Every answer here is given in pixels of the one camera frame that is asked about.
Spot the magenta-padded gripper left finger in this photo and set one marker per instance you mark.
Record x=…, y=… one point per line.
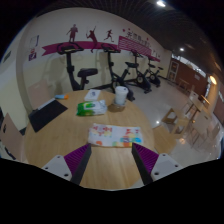
x=76, y=159

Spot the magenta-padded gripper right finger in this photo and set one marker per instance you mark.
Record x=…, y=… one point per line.
x=146, y=159

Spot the white colourful printed towel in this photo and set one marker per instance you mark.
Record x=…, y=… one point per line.
x=115, y=135

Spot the green wet wipes pack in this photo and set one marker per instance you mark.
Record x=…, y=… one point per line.
x=90, y=108

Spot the brown tape roll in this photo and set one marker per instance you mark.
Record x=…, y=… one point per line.
x=115, y=108

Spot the small orange blue tube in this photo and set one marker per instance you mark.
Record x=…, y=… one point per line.
x=61, y=97

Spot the white tissue pack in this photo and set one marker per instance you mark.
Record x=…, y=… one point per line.
x=92, y=95

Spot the wooden chair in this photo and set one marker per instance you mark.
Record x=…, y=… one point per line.
x=38, y=95
x=11, y=136

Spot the white paper cup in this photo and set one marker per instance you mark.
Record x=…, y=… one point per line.
x=121, y=95

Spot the framed notice board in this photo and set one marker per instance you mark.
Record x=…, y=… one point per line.
x=173, y=70

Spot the ceiling lights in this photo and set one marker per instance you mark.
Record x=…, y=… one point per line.
x=161, y=3

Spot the red purple wall poster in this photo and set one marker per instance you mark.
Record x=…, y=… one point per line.
x=32, y=55

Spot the white wall poster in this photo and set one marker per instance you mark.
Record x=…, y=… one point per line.
x=34, y=41

